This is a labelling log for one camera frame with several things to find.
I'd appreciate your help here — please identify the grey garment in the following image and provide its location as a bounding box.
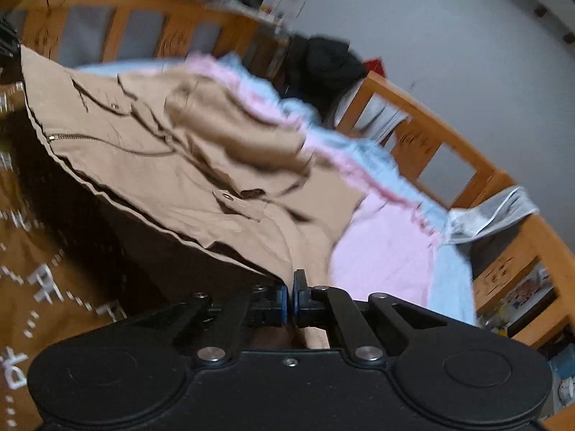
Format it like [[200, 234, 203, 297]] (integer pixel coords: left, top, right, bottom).
[[335, 90, 407, 142]]

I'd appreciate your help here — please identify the brown printed blanket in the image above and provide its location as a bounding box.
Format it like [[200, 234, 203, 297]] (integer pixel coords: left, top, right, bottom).
[[0, 81, 279, 431]]

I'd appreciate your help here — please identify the clear plastic bag of clothes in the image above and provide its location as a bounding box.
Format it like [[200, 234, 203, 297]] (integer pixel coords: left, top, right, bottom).
[[236, 0, 308, 25]]

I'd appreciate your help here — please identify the colourful printed box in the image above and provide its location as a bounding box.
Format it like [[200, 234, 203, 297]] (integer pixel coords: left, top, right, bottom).
[[503, 276, 554, 311]]

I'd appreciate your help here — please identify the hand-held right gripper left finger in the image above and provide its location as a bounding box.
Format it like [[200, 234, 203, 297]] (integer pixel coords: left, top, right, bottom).
[[148, 284, 289, 364]]

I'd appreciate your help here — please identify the black garment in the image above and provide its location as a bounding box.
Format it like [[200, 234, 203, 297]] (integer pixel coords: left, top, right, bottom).
[[287, 35, 370, 115]]

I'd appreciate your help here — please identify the wooden bed frame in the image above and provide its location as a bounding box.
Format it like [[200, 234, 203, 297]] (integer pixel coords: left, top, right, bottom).
[[0, 0, 575, 351]]

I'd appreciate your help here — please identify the grey and white cloth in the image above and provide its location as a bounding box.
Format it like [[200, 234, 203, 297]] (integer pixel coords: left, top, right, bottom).
[[442, 186, 541, 245]]

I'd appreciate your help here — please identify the pink bed sheet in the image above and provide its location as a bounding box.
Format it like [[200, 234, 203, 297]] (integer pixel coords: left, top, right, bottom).
[[186, 51, 443, 319]]

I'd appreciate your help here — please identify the tan hooded jacket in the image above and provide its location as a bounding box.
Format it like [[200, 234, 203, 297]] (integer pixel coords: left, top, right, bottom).
[[20, 47, 367, 351]]

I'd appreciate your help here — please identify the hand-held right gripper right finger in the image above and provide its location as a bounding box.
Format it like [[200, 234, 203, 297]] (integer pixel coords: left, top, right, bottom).
[[293, 269, 432, 362]]

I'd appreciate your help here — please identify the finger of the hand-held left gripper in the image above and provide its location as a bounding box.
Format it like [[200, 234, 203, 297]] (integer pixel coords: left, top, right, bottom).
[[0, 17, 22, 60]]

